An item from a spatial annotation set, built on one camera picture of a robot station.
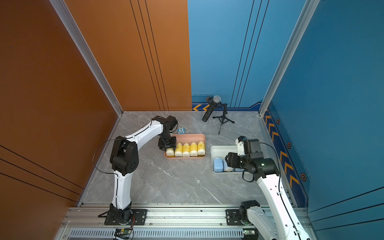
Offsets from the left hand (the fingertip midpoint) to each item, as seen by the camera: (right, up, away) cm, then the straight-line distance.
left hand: (173, 147), depth 94 cm
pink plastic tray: (+10, +5, +12) cm, 17 cm away
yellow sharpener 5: (+18, 0, -4) cm, 18 cm away
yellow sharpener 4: (+13, 0, -4) cm, 14 cm away
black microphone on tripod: (+25, +28, 0) cm, 38 cm away
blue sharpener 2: (+39, -11, -10) cm, 41 cm away
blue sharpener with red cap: (+31, -10, -11) cm, 35 cm away
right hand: (+32, -3, -18) cm, 37 cm away
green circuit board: (-20, -38, -22) cm, 48 cm away
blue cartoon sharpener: (+4, +10, +13) cm, 17 cm away
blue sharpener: (+27, -9, -9) cm, 30 cm away
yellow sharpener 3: (+8, -1, -5) cm, 10 cm away
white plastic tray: (+32, -4, +6) cm, 32 cm away
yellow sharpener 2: (+4, -2, -5) cm, 7 cm away
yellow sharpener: (-1, -2, -4) cm, 5 cm away
